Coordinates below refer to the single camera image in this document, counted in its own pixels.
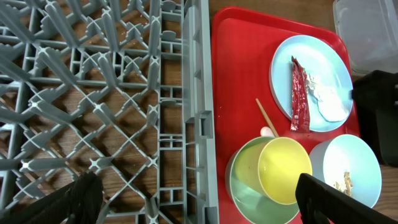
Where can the white plastic fork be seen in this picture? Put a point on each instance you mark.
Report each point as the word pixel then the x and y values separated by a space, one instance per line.
pixel 266 131

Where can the black plastic tray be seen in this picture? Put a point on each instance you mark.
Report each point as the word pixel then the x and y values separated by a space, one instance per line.
pixel 375 96

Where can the light blue plate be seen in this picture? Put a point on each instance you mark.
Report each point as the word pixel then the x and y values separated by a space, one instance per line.
pixel 325 70

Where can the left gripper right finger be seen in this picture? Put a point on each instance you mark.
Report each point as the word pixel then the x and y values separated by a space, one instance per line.
pixel 320 203

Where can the clear plastic bin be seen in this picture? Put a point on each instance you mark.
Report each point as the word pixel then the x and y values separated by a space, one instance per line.
pixel 369 30

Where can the yellow cup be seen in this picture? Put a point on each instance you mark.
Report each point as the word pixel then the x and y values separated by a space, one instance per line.
pixel 272 168

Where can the food scraps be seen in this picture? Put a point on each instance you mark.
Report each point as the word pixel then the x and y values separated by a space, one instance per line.
pixel 344 185

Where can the white napkin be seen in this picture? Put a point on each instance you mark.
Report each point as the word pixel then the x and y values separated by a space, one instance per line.
pixel 329 103

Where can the wooden chopstick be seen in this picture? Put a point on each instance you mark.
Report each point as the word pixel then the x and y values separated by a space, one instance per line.
pixel 268 120

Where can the red plastic tray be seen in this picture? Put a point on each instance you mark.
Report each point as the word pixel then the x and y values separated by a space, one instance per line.
pixel 243 43

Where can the grey dishwasher rack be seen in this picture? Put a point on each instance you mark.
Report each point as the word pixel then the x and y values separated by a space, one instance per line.
pixel 118 88

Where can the red sauce packet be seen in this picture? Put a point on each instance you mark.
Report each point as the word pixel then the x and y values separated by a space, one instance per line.
pixel 300 109

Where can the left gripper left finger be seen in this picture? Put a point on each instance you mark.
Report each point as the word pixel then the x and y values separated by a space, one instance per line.
pixel 77 202

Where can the light blue bowl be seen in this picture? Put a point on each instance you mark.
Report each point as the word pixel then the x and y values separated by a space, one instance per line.
pixel 330 159

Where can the green saucer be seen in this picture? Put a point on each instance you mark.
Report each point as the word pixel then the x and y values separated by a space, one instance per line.
pixel 253 206

